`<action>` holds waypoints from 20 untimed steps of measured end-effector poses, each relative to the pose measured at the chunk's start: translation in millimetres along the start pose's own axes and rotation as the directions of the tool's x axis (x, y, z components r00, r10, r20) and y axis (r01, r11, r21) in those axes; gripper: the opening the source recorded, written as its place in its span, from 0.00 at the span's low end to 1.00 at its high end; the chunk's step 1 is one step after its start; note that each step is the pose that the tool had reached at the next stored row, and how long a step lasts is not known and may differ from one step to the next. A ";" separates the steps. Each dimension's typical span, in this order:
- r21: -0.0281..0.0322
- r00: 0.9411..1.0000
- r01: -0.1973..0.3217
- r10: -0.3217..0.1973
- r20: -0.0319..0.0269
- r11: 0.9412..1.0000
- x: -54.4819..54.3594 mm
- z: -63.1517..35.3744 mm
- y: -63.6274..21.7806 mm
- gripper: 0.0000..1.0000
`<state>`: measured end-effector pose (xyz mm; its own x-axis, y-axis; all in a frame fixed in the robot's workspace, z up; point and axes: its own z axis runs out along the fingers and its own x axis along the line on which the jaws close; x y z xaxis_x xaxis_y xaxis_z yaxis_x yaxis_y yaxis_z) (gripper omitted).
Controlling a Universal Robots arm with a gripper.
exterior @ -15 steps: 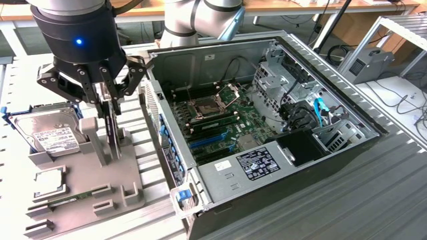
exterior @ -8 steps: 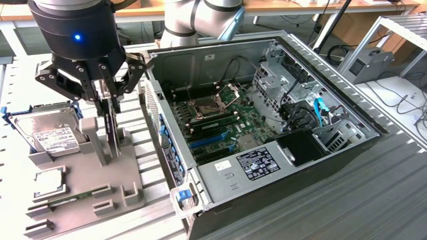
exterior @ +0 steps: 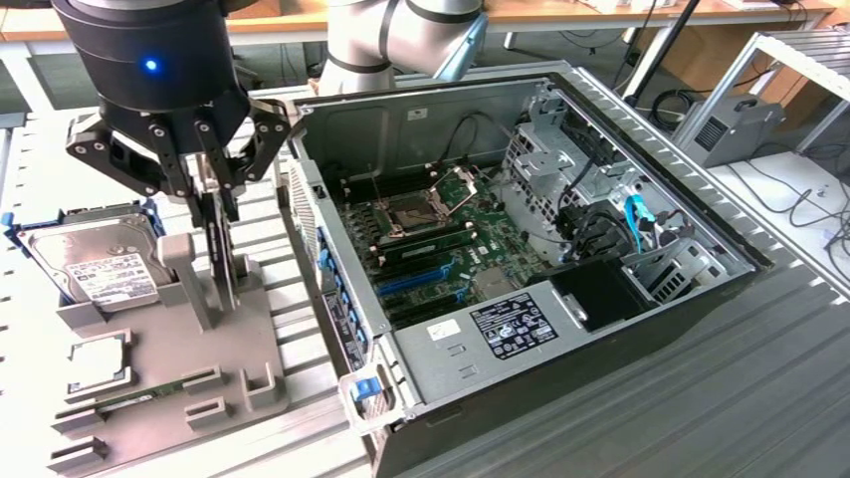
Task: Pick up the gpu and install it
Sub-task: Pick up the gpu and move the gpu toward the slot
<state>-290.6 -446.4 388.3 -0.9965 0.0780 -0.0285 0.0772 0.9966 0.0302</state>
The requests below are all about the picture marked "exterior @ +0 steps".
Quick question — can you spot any metal socket cover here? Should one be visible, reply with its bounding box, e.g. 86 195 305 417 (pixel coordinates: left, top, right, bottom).
426 166 482 210

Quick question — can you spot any wooden desk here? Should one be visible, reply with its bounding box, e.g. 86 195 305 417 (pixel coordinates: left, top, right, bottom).
481 0 839 35

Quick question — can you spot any black wire bundle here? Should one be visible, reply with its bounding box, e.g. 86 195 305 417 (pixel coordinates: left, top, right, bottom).
554 148 629 263

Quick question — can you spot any CPU socket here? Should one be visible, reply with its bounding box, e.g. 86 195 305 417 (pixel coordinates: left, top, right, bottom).
376 191 433 236

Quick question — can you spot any blue disk caddy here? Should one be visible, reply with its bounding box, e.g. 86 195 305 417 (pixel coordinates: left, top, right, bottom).
0 196 166 306

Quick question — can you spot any blue wire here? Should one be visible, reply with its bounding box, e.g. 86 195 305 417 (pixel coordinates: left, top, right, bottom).
623 194 651 256

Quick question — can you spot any blue expansion slot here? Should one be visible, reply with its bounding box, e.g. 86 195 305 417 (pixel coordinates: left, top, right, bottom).
376 265 446 296

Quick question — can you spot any loose black floor cable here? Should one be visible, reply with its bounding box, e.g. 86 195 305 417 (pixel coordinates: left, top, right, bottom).
721 143 850 251

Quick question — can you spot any green RAM stick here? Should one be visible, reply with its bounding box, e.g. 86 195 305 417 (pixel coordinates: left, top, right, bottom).
91 380 201 415

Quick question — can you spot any black open PC case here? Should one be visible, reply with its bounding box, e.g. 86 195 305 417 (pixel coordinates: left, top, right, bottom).
274 59 777 478

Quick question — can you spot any black graphics card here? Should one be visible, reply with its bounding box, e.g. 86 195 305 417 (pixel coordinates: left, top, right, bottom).
185 151 244 314

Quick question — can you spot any silver hard disk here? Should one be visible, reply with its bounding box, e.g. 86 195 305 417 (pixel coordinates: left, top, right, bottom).
15 211 177 314

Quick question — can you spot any thin black wire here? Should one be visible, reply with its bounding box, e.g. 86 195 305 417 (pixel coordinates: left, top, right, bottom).
441 113 513 166

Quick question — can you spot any coiled black cable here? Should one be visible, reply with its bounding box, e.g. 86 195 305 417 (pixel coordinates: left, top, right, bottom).
648 89 696 126

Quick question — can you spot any grey control box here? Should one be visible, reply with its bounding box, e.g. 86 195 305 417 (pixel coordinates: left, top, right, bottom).
689 94 788 169

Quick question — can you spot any silver CPU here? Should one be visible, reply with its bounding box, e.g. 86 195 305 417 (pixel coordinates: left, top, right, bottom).
65 341 129 395

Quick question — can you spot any black RAM stick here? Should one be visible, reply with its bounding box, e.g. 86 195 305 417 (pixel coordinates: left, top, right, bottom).
381 238 476 266

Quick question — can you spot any aluminium frame shelf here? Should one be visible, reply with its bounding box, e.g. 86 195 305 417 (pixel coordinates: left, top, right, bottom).
669 27 850 156

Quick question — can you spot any grey chipset heatsink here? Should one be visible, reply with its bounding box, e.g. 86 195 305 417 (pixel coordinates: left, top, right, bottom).
481 271 526 296

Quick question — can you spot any green motherboard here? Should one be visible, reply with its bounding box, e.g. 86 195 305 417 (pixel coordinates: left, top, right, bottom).
334 166 565 333

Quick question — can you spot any grey power supply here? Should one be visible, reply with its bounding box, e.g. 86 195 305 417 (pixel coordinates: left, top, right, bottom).
390 281 587 408

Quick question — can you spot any metal disk bay cage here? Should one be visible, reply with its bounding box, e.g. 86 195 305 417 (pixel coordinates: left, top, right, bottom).
500 121 640 241

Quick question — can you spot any black tripod pole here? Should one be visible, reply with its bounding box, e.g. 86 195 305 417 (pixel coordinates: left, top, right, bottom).
620 0 704 110

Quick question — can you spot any blue card retention strip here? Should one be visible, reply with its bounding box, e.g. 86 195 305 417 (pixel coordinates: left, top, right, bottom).
316 226 370 372

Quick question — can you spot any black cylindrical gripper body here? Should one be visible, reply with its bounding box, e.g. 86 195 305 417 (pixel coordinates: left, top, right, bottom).
50 0 252 151

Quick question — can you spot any grey parts rack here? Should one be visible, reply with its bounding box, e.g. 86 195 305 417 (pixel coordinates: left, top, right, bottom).
43 232 293 475

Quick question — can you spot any blue case latch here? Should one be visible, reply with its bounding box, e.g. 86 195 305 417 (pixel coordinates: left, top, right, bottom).
348 377 381 402

